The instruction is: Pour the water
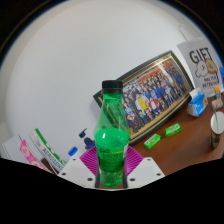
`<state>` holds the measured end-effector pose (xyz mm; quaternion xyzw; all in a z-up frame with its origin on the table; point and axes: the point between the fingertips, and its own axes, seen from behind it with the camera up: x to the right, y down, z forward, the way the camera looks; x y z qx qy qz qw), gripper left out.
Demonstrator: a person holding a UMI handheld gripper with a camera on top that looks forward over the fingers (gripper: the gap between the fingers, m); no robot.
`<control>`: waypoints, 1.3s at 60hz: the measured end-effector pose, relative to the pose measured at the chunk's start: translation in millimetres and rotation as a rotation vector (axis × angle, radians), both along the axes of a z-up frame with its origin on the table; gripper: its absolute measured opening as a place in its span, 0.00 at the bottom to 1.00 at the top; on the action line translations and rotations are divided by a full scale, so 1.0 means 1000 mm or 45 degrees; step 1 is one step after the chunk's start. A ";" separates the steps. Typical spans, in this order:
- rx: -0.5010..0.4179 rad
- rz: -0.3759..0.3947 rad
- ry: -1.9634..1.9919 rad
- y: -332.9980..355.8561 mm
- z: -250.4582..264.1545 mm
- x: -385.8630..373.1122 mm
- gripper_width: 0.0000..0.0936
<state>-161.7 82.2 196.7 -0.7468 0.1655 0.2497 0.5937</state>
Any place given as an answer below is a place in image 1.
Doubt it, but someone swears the white printed paper gift bag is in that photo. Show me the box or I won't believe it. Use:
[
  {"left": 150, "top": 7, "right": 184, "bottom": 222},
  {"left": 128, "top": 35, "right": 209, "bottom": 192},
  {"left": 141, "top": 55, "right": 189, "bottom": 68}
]
[{"left": 175, "top": 36, "right": 224, "bottom": 88}]

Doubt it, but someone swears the white green shuttlecock tube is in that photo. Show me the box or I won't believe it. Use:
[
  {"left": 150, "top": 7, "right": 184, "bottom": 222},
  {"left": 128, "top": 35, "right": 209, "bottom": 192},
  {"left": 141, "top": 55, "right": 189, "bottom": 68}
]
[{"left": 28, "top": 128, "right": 67, "bottom": 173}]

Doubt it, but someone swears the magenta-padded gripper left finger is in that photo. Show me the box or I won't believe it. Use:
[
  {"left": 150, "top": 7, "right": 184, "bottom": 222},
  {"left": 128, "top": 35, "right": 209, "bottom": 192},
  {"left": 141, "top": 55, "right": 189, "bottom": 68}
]
[{"left": 57, "top": 146, "right": 101, "bottom": 189}]

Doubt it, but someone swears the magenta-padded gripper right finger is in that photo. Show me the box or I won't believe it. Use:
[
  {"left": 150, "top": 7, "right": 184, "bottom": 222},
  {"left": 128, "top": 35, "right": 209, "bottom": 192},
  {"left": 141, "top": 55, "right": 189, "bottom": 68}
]
[{"left": 125, "top": 146, "right": 166, "bottom": 188}]

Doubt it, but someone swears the green plastic drink bottle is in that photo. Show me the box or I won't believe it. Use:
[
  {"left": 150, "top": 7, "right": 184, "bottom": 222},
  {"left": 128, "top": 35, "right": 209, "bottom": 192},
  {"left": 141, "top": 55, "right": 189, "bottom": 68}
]
[{"left": 93, "top": 80, "right": 132, "bottom": 188}]

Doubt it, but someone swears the small green packet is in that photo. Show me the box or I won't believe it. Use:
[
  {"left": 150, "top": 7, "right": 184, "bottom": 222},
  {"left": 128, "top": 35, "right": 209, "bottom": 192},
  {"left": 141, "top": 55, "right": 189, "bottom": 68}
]
[
  {"left": 143, "top": 133, "right": 162, "bottom": 150},
  {"left": 164, "top": 122, "right": 182, "bottom": 138}
]

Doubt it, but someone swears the dark blue pump bottle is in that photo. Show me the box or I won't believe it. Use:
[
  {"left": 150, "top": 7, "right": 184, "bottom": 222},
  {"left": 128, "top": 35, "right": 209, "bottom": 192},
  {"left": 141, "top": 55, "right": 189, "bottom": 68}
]
[{"left": 78, "top": 128, "right": 96, "bottom": 150}]

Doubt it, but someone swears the blue tissue pack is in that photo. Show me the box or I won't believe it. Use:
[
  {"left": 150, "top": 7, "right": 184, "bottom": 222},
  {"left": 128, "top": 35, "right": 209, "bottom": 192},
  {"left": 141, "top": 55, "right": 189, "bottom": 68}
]
[{"left": 186, "top": 87, "right": 209, "bottom": 118}]

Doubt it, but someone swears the white bottle with blue cap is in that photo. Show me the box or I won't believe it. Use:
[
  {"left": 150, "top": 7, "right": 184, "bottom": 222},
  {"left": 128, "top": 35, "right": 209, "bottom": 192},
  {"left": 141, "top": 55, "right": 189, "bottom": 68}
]
[{"left": 67, "top": 146, "right": 84, "bottom": 162}]

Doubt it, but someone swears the framed cartoon group picture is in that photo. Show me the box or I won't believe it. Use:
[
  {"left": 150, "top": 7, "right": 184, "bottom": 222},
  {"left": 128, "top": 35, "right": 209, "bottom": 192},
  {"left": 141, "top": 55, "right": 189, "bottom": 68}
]
[{"left": 92, "top": 50, "right": 195, "bottom": 147}]

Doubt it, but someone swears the pink shuttlecock tube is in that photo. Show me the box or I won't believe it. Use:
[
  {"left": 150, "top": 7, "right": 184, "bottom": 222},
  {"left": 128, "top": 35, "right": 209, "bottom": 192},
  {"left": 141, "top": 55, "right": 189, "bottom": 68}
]
[{"left": 18, "top": 134, "right": 51, "bottom": 173}]

